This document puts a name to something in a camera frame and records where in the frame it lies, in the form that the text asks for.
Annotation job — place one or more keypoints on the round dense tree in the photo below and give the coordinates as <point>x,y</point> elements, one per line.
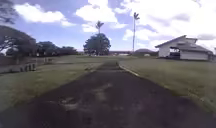
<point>97,44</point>

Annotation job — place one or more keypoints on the low distant building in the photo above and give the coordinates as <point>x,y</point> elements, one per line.
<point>142,52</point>

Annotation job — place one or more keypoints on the dark asphalt path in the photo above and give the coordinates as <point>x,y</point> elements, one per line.
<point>109,103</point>

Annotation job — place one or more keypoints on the tall palm tree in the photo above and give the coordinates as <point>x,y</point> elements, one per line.
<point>133,33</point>

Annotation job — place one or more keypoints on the short palm tree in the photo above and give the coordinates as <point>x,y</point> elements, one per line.
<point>99,24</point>

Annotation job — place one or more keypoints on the row of dark trees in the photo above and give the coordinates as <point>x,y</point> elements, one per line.
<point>56,50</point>

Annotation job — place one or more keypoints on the grass verge beside path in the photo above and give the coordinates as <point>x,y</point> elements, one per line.
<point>176,75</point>

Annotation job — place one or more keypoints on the grass field with slope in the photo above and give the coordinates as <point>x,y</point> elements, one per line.
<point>39,80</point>

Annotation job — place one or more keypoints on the white building with pitched roof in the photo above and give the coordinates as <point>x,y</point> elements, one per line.
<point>184,50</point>

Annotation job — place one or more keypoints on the row of short posts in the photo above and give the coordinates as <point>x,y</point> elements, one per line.
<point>27,67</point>

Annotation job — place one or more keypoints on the overhanging tree branches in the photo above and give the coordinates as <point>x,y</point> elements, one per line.
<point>3,10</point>

